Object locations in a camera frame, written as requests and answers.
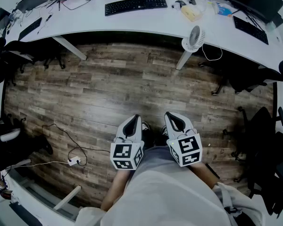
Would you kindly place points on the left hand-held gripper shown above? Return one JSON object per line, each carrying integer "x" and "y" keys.
{"x": 122, "y": 150}

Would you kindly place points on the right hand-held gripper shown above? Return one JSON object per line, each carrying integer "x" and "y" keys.
{"x": 188, "y": 145}

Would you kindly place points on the black full-size keyboard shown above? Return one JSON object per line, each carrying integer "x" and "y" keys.
{"x": 135, "y": 5}

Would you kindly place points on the person's right forearm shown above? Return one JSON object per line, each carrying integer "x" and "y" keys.
{"x": 202, "y": 173}

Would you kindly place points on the person's left forearm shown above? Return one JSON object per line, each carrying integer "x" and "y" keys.
{"x": 115, "y": 187}

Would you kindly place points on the black compact keyboard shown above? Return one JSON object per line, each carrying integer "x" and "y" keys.
{"x": 30, "y": 29}
{"x": 250, "y": 29}

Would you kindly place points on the person's right shoe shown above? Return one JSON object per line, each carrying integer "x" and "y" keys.
{"x": 164, "y": 132}

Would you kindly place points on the person's shoe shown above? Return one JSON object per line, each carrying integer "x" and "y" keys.
{"x": 164, "y": 132}
{"x": 146, "y": 127}

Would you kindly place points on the person's left shoe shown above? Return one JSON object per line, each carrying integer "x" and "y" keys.
{"x": 146, "y": 127}

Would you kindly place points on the person's black trousers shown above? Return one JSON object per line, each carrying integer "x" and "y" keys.
{"x": 155, "y": 140}

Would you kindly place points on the black smartphone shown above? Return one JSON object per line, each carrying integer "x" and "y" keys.
{"x": 212, "y": 171}

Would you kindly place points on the white power strip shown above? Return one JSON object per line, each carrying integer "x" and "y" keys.
{"x": 74, "y": 161}

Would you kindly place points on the white desk leg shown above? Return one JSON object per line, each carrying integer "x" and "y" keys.
{"x": 70, "y": 48}
{"x": 182, "y": 60}
{"x": 68, "y": 198}

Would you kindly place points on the person's white shirt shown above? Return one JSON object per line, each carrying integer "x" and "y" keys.
{"x": 167, "y": 196}

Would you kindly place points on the black office chair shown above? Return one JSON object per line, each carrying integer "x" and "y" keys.
{"x": 261, "y": 138}
{"x": 245, "y": 81}
{"x": 26, "y": 53}
{"x": 26, "y": 145}

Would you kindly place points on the white desk fan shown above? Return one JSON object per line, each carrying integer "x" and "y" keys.
{"x": 194, "y": 37}

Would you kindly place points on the beige plastic bag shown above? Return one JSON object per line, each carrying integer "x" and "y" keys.
{"x": 191, "y": 13}

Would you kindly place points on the white earbud case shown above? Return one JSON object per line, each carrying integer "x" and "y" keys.
{"x": 176, "y": 6}

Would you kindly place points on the black computer mouse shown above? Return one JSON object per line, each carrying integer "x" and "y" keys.
{"x": 180, "y": 3}

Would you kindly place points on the blue printed packet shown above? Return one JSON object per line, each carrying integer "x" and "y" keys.
{"x": 224, "y": 10}

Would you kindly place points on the black power adapter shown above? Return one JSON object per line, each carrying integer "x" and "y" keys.
{"x": 191, "y": 0}

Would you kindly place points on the black pen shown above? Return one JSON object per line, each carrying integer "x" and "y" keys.
{"x": 48, "y": 18}

